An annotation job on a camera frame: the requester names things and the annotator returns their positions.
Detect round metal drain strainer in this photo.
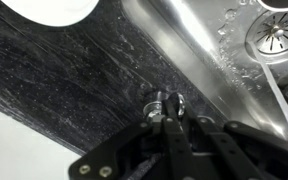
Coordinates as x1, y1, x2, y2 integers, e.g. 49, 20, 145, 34
245, 9, 288, 63

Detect stainless steel sink basin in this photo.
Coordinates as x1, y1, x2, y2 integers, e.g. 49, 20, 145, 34
121, 0, 288, 144

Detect white plate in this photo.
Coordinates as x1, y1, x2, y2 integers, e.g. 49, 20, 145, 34
0, 0, 100, 28

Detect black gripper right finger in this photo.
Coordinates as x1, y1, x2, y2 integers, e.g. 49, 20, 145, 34
170, 92, 288, 180

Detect chrome tap lever handle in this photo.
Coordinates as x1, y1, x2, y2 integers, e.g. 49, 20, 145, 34
142, 91, 187, 125

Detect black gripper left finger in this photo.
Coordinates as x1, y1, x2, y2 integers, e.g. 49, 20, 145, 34
67, 98, 198, 180

